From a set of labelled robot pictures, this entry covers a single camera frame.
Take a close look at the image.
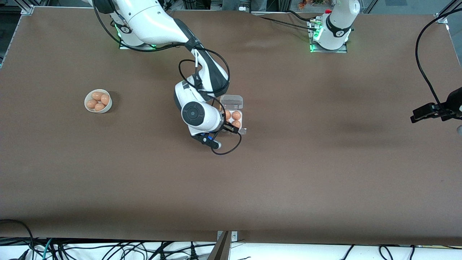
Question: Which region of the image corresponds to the clear plastic egg box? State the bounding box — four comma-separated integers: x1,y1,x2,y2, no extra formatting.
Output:
219,95,247,135

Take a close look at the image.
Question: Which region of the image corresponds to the brown table cover sheet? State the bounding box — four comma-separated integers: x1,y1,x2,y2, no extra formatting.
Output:
0,6,462,247

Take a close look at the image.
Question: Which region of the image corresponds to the white ceramic bowl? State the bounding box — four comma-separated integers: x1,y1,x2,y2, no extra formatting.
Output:
84,89,113,114

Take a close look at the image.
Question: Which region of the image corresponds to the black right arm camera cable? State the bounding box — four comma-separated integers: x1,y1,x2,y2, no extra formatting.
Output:
178,47,242,156

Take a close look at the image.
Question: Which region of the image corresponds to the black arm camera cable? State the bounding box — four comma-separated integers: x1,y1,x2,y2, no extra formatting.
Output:
178,47,242,156
415,7,462,109

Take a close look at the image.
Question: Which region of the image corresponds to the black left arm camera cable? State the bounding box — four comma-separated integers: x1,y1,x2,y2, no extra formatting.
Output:
415,7,462,109

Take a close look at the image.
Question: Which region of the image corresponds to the aluminium frame post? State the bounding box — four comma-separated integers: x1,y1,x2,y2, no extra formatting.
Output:
14,0,35,16
435,0,462,24

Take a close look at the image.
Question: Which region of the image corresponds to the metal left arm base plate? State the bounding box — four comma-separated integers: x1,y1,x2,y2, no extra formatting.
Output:
309,20,348,54

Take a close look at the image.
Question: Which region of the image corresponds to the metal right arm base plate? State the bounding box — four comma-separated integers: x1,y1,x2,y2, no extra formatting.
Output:
119,22,158,50

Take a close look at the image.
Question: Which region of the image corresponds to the black base power cable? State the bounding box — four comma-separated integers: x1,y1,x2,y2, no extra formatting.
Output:
288,10,320,23
258,16,318,31

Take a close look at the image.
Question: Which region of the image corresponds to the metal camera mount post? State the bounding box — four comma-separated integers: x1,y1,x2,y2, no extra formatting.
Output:
207,230,238,260

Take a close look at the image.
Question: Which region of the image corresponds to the thick black cable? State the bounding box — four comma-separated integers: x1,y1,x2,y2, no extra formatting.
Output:
147,241,174,260

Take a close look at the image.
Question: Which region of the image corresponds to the teal cable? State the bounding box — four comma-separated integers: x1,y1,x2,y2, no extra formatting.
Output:
43,238,54,260

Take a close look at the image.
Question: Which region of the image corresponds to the black looped floor cable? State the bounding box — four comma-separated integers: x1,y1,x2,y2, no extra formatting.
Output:
0,219,35,255

